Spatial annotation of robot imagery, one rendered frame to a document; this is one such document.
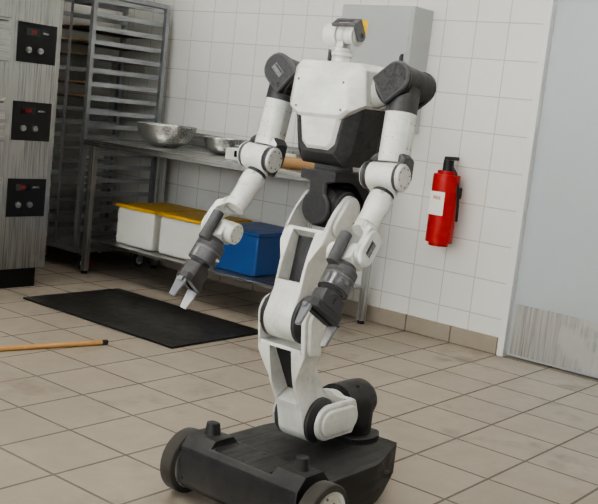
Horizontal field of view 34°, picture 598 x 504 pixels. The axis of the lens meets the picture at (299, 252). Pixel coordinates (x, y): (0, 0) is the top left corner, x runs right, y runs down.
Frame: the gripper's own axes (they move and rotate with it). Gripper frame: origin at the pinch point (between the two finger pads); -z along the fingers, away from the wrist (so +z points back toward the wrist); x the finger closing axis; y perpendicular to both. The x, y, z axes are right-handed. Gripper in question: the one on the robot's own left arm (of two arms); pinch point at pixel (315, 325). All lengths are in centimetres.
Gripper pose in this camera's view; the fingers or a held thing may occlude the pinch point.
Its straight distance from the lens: 259.5
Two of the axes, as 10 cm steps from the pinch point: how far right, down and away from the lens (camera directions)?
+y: 6.5, -0.4, -7.6
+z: 4.2, -8.1, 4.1
